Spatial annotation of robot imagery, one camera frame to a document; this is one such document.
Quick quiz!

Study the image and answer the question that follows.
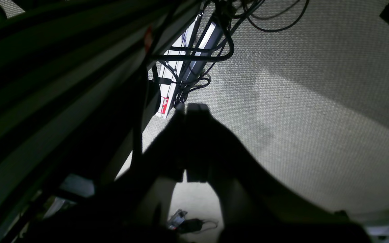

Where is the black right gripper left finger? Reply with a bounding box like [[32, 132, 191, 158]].
[[29, 103, 185, 243]]

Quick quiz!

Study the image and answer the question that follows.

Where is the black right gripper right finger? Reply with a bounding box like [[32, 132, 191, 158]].
[[186, 103, 370, 243]]

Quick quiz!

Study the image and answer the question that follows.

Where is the small black adapter device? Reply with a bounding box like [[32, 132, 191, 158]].
[[166, 209, 219, 234]]

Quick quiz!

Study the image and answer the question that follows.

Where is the white power strip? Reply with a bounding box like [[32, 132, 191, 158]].
[[156, 13, 223, 119]]

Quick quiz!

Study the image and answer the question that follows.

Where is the black cable bundle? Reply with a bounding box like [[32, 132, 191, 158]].
[[147, 0, 310, 108]]

